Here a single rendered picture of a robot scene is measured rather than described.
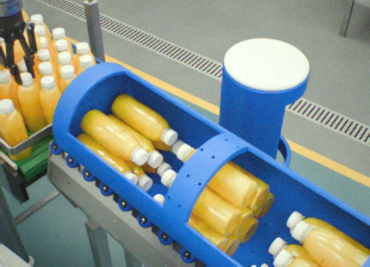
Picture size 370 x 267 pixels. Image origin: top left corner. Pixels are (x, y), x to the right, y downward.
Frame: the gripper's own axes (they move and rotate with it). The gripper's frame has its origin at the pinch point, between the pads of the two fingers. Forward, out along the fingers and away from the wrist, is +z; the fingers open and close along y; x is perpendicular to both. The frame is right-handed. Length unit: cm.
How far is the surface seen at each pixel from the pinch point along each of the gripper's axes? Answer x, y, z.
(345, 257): -102, 5, -6
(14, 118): -9.1, -10.8, 6.0
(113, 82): -26.2, 12.4, -2.7
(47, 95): -8.0, 1.5, 5.9
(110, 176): -48.8, -8.6, 1.5
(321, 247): -98, 4, -6
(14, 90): 3.1, -2.8, 7.3
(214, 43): 71, 178, 112
